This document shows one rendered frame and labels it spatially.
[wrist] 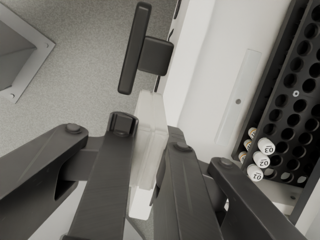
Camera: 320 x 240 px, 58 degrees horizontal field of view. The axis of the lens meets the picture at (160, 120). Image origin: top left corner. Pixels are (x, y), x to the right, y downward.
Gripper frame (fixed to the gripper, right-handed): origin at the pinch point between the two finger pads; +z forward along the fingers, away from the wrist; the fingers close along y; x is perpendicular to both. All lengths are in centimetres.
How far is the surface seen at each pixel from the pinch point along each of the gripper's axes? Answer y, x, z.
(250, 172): 11.3, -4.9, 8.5
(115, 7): -14, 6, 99
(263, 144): 11.3, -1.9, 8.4
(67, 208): -17, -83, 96
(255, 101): 10.9, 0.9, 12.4
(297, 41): 11.1, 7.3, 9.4
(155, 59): 0.0, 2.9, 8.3
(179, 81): 2.0, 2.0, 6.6
